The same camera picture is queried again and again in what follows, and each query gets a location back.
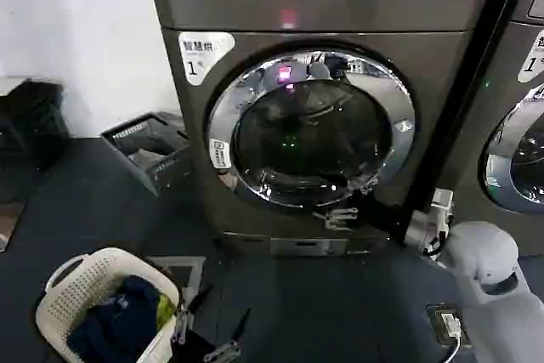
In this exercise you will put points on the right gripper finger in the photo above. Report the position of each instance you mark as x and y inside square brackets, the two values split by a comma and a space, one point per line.
[338, 213]
[340, 225]

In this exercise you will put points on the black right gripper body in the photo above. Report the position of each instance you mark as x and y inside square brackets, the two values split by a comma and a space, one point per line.
[382, 222]

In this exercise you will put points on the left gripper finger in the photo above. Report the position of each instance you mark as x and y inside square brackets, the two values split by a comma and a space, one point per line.
[240, 329]
[187, 314]

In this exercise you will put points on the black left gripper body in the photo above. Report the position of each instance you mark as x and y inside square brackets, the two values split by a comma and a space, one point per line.
[200, 348]

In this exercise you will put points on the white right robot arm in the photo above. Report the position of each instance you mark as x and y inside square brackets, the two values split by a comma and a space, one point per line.
[484, 252]

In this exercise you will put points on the yellow-green garment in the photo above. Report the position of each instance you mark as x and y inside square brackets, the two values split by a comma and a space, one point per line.
[166, 310]

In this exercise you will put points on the pale-framed floor plate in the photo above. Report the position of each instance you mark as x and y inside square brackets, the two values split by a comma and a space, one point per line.
[193, 267]

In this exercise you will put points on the dark blue garment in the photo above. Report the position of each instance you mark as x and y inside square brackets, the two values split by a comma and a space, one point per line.
[123, 320]

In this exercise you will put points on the round glass dryer door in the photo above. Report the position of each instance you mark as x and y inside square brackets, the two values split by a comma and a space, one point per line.
[310, 137]
[527, 159]

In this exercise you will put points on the white plastic laundry basket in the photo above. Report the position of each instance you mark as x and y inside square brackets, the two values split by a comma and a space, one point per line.
[85, 278]

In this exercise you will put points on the floor socket box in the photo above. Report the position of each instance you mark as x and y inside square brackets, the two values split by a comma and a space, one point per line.
[438, 329]

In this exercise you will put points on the grey plastic crate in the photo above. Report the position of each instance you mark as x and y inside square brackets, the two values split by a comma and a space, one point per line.
[170, 171]

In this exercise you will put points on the black plastic crate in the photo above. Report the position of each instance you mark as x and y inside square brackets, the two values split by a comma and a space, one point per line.
[30, 125]

